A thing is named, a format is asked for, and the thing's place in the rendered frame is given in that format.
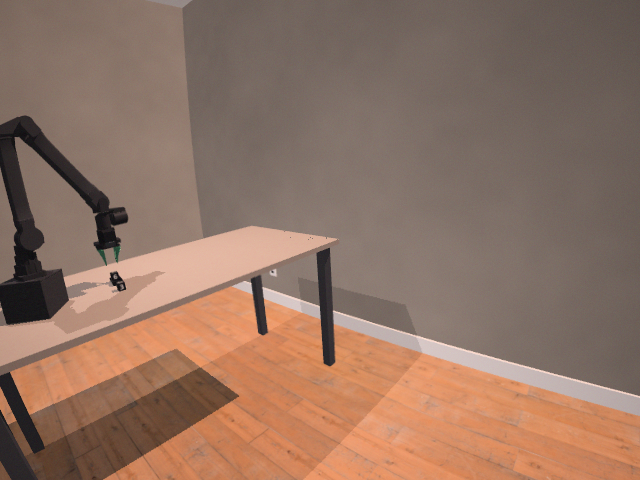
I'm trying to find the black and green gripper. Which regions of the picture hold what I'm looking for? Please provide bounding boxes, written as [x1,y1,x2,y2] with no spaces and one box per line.
[93,237,121,266]

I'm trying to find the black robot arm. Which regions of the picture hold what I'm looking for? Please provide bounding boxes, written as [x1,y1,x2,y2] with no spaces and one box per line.
[0,116,128,282]

